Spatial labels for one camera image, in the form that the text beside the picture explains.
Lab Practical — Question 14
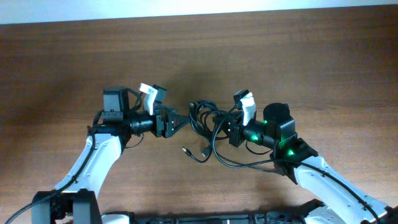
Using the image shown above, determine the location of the black USB cable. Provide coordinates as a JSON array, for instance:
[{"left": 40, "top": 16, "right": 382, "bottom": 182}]
[{"left": 182, "top": 100, "right": 280, "bottom": 174}]

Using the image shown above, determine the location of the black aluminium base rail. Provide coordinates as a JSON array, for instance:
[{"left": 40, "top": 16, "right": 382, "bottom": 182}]
[{"left": 101, "top": 199, "right": 325, "bottom": 224}]

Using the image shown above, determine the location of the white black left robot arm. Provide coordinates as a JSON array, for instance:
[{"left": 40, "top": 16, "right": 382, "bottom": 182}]
[{"left": 32, "top": 84, "right": 189, "bottom": 223}]

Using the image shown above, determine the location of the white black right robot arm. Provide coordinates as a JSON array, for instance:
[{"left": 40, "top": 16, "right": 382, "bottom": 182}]
[{"left": 219, "top": 103, "right": 397, "bottom": 223}]

